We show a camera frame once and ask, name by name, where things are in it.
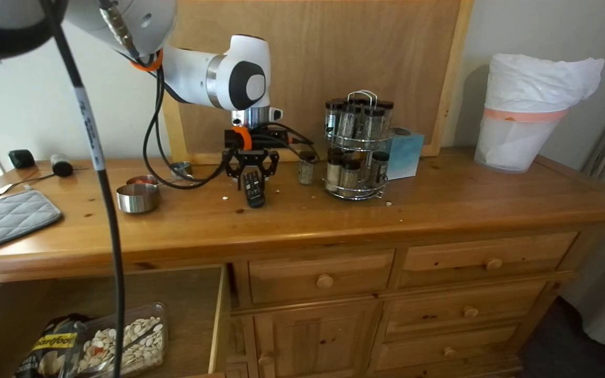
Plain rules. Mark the light blue card box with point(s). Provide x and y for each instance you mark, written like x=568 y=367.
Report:
x=403 y=155

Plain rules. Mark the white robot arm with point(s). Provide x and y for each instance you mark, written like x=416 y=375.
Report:
x=233 y=81

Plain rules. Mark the wooden dresser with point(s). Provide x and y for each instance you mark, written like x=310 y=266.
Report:
x=441 y=278

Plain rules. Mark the large wooden board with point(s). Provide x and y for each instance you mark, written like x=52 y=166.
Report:
x=406 y=51

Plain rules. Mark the black yellow snack packet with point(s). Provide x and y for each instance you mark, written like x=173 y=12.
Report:
x=50 y=349

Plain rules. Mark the black Samsung remote control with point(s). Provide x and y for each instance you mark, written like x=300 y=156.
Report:
x=252 y=189

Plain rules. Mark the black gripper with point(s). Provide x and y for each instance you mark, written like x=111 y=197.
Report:
x=251 y=147

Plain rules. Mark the single spice jar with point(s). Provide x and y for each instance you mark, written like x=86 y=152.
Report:
x=308 y=166

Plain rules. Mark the open wooden drawer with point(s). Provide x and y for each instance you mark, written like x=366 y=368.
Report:
x=194 y=306

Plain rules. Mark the white lined trash bin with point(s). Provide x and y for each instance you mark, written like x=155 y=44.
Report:
x=524 y=101

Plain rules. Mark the grey quilted cloth pot holder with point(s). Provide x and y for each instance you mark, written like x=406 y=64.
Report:
x=25 y=212

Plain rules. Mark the small tin with yellow contents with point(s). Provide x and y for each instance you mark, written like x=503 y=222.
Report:
x=137 y=198

